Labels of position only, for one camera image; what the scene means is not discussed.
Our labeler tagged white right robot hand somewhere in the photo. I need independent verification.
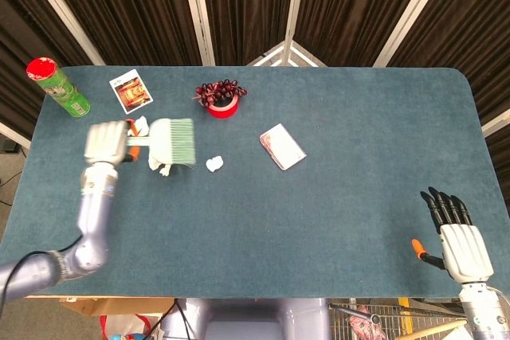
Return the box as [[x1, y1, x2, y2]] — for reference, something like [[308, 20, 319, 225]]
[[411, 186, 495, 286]]

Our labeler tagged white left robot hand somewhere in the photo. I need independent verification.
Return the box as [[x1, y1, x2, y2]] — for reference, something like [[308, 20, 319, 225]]
[[83, 118, 141, 166]]

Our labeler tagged red plastic plant pot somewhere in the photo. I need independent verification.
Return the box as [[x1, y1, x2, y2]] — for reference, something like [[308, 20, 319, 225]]
[[206, 95, 240, 119]]

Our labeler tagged crumpled white paper piece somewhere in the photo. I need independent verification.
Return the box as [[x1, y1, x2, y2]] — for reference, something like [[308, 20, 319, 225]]
[[133, 115, 151, 137], [206, 155, 225, 174], [147, 151, 176, 177]]

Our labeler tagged white bordered picture card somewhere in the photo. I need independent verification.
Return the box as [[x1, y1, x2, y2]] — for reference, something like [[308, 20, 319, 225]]
[[108, 69, 155, 115]]

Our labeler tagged green chips can red lid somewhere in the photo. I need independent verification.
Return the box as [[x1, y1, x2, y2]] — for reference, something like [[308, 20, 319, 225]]
[[25, 57, 92, 119]]

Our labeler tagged wooden stick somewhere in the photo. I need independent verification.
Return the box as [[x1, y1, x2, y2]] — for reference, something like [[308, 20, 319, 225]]
[[402, 319, 468, 340]]

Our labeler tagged red patterned package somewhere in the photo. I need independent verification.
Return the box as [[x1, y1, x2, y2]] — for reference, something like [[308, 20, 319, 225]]
[[346, 304, 386, 340]]

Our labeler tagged dark red grape bunch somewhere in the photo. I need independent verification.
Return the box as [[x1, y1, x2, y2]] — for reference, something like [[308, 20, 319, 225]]
[[193, 79, 249, 108]]

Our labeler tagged dark brown curtain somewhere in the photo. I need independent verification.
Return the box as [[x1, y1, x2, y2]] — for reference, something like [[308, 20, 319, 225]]
[[0, 0, 510, 166]]

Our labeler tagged blue felt table mat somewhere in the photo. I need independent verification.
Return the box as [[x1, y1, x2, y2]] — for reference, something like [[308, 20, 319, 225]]
[[0, 65, 510, 299]]

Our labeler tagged white playing card box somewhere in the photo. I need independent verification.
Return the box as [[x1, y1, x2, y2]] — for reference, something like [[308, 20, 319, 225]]
[[259, 123, 308, 172]]

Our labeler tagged red and white bag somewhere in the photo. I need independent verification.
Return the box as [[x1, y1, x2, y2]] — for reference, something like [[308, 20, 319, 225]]
[[99, 314, 160, 340]]

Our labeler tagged lilac robot torso base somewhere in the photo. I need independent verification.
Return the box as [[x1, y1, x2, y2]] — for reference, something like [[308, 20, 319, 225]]
[[161, 298, 332, 340]]

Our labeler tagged metal wire cart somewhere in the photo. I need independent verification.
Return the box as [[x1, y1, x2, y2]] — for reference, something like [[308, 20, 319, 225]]
[[328, 298, 471, 340]]

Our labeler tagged white screen frame post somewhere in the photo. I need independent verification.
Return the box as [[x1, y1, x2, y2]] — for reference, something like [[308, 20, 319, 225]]
[[280, 0, 310, 67], [18, 0, 107, 66], [178, 0, 217, 67], [372, 0, 457, 68]]

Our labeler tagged black cable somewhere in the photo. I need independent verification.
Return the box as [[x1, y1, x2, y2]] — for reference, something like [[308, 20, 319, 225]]
[[158, 298, 189, 340]]

